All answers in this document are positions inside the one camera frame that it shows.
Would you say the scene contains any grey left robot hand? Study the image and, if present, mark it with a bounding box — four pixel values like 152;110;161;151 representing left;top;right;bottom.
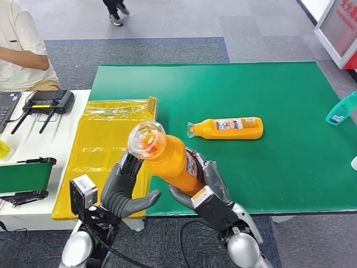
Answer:
100;151;162;219

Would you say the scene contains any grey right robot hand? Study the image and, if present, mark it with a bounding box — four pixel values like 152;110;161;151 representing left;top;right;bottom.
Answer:
168;147;233;212

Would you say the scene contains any orange bottle with clear cap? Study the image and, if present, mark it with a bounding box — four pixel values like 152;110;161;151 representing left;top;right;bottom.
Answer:
127;121;205;197
187;117;264;141

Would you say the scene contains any teal plastic bottle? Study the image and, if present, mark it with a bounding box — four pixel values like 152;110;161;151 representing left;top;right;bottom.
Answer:
325;91;357;127

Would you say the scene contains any yellow plastic-wrapped flat box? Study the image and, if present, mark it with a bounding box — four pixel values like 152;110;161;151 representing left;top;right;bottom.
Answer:
51;97;158;221

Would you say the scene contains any green table mat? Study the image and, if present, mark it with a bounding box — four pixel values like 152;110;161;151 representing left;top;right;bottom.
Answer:
88;61;357;217

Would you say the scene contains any small green belt conveyor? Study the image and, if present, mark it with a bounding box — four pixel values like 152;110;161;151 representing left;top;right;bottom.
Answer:
0;157;57;207

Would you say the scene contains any black remote controller with antennas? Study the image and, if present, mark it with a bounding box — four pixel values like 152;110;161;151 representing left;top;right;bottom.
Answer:
11;90;75;135

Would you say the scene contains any yellow label sticker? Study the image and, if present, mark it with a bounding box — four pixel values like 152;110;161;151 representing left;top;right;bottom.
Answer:
0;140;12;160

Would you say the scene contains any dark laptop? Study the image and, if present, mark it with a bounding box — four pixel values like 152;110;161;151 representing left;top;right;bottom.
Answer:
0;92;22;135

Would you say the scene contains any walking person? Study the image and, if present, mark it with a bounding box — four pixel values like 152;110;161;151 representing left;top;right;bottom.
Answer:
103;0;131;27

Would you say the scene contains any white display stand red sign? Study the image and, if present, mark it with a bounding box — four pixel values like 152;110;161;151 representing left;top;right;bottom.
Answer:
312;0;357;70

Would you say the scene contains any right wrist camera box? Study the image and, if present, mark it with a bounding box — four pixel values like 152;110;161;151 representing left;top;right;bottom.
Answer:
191;185;239;232

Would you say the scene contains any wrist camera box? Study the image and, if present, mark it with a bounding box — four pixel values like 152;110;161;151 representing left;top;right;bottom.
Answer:
69;174;99;218
191;185;239;232

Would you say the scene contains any white table support bracket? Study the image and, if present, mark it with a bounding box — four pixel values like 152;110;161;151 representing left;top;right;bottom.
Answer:
122;218;145;233

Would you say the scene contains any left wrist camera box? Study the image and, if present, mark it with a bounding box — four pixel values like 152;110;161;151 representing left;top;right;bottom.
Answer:
69;174;99;218

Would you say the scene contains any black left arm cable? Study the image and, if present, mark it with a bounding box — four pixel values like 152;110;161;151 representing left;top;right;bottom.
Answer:
83;222;153;268

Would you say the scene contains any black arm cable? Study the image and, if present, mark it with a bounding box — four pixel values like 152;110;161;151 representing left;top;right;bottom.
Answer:
180;219;214;268
83;222;153;268

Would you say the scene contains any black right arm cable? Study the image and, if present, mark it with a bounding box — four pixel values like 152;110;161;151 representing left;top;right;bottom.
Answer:
180;219;214;268

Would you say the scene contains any thin black floor cable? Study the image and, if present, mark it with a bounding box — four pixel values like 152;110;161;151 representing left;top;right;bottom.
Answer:
0;221;28;241

